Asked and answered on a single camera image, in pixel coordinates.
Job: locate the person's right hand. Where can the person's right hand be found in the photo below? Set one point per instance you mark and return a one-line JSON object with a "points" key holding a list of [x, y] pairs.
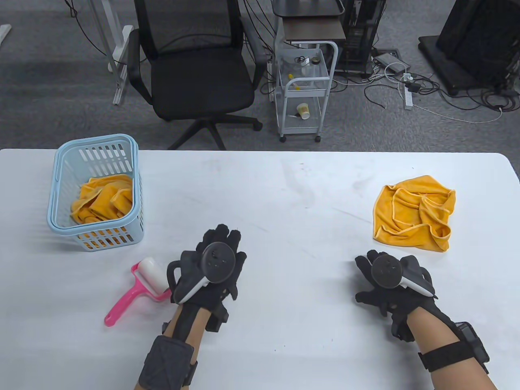
{"points": [[390, 300]]}

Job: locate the person's left hand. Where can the person's left hand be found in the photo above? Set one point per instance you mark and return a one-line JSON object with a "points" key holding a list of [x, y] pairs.
{"points": [[221, 235]]}

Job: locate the pink lint roller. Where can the pink lint roller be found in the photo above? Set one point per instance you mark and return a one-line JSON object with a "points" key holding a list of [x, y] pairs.
{"points": [[152, 274]]}

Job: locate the yellow square towel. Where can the yellow square towel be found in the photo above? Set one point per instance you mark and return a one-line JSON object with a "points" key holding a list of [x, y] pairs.
{"points": [[91, 195], [122, 201], [406, 215]]}

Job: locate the person's right forearm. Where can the person's right forearm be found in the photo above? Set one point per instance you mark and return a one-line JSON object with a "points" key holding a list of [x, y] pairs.
{"points": [[426, 329]]}

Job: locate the black left hand controller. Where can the black left hand controller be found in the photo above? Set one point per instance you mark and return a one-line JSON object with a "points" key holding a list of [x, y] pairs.
{"points": [[217, 260]]}

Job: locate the black hand controller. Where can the black hand controller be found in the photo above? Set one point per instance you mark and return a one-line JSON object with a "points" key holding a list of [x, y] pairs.
{"points": [[217, 260], [386, 270]]}

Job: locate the black right hand controller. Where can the black right hand controller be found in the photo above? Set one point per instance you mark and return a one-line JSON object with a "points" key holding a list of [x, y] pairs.
{"points": [[386, 270]]}

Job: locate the paper cup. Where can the paper cup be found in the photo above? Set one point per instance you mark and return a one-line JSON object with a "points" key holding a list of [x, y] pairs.
{"points": [[303, 110]]}

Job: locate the black mesh office chair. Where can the black mesh office chair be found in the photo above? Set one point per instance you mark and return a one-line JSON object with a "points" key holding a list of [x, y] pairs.
{"points": [[199, 81]]}

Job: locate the white rolling cart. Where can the white rolling cart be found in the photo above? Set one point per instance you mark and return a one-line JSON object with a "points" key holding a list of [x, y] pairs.
{"points": [[304, 92]]}

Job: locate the light blue plastic basket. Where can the light blue plastic basket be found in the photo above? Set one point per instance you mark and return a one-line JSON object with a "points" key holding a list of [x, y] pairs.
{"points": [[69, 170]]}

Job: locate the white power strip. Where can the white power strip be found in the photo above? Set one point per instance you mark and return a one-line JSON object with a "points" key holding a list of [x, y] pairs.
{"points": [[408, 97]]}

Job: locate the small dark side table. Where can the small dark side table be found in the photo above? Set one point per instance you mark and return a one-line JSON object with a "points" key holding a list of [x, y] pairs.
{"points": [[313, 28]]}

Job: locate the grey power adapter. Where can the grey power adapter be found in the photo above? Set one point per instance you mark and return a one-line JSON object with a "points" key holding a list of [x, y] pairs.
{"points": [[390, 61]]}

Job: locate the black computer tower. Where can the black computer tower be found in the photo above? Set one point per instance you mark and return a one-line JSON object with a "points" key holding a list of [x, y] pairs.
{"points": [[361, 36]]}

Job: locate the black monitor stand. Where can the black monitor stand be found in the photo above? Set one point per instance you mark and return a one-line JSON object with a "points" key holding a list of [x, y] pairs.
{"points": [[467, 40]]}

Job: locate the white desk foot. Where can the white desk foot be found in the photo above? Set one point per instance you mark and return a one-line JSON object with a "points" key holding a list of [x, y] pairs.
{"points": [[4, 34]]}

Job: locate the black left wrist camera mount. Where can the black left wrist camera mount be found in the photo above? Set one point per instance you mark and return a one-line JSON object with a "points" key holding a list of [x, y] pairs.
{"points": [[166, 361]]}

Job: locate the white metal frame post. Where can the white metal frame post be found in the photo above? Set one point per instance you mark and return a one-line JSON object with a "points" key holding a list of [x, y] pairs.
{"points": [[122, 61]]}

